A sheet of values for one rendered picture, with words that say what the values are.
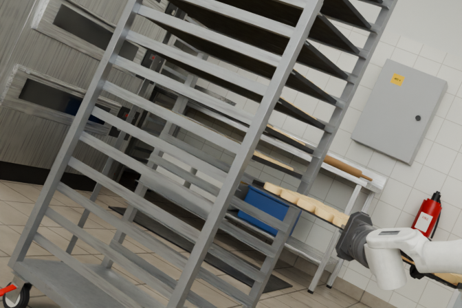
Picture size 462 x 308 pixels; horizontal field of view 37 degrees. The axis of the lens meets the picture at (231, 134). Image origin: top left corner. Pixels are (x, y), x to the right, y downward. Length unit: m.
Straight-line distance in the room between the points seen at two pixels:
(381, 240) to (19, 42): 2.63
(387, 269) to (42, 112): 2.85
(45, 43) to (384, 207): 3.03
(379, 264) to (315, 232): 4.21
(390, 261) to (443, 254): 0.12
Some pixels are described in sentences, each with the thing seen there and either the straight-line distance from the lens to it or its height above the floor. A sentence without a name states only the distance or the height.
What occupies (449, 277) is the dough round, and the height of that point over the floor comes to 0.72.
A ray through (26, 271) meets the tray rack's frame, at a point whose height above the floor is 0.14.
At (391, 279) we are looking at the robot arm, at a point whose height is 0.68.
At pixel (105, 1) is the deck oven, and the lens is 4.17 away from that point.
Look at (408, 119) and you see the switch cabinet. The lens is 5.48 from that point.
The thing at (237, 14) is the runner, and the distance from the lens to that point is 2.04.
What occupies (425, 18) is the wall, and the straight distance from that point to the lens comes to 5.87.
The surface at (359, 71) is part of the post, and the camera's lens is 2.29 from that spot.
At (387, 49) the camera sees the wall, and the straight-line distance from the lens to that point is 5.83.
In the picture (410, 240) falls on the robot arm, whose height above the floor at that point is 0.77.
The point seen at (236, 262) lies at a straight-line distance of 2.35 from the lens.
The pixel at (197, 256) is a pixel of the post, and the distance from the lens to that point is 1.90.
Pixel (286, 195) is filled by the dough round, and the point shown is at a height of 0.72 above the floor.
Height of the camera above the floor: 0.83
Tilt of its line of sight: 1 degrees down
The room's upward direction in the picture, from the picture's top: 25 degrees clockwise
